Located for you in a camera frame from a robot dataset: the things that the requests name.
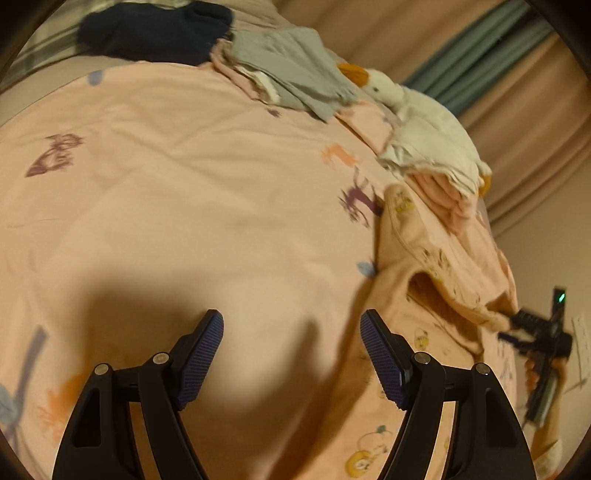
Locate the folded pink cloth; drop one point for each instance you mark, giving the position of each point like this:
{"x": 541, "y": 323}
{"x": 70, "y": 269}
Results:
{"x": 443, "y": 198}

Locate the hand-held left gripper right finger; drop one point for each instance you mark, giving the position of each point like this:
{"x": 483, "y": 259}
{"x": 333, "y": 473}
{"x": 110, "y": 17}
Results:
{"x": 381, "y": 355}

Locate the pink printed bedsheet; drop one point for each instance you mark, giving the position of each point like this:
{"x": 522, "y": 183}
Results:
{"x": 184, "y": 184}

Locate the pink and white crumpled cloth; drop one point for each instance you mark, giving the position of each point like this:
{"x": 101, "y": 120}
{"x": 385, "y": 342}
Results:
{"x": 249, "y": 83}

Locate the teal curtain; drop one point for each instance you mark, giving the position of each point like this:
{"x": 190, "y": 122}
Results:
{"x": 480, "y": 60}

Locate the white goose plush toy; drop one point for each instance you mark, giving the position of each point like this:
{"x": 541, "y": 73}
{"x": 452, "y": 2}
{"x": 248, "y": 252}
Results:
{"x": 429, "y": 115}

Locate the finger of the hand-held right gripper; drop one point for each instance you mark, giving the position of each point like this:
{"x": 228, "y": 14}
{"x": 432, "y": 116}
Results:
{"x": 515, "y": 344}
{"x": 524, "y": 319}

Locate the grey cloth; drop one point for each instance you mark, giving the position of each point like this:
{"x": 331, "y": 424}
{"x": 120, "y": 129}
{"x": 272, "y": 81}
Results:
{"x": 295, "y": 64}

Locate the peach cartoon print baby garment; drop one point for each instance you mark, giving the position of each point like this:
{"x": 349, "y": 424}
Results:
{"x": 415, "y": 304}

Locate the navy blue cloth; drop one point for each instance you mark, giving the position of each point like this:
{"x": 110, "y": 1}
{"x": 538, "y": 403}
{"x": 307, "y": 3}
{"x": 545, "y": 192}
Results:
{"x": 152, "y": 32}

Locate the folded white cloth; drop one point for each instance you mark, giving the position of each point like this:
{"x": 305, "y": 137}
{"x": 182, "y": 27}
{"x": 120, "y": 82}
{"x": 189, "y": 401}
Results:
{"x": 415, "y": 159}

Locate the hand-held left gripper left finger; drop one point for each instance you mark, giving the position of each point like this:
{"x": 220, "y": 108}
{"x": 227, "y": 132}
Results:
{"x": 201, "y": 355}

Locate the beige curtain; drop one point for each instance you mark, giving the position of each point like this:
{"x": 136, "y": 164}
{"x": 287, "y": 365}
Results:
{"x": 369, "y": 27}

